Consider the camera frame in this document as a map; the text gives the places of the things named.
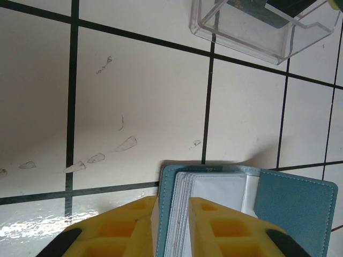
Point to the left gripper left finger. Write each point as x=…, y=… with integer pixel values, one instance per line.
x=115, y=230

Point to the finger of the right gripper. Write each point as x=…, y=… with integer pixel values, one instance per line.
x=300, y=6

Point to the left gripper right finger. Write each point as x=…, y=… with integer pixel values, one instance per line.
x=230, y=235

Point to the dark green credit card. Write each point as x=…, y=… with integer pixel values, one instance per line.
x=254, y=10

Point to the clear plastic slotted box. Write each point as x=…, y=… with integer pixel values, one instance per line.
x=241, y=40

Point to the teal leather card holder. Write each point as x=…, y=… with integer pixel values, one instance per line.
x=294, y=203

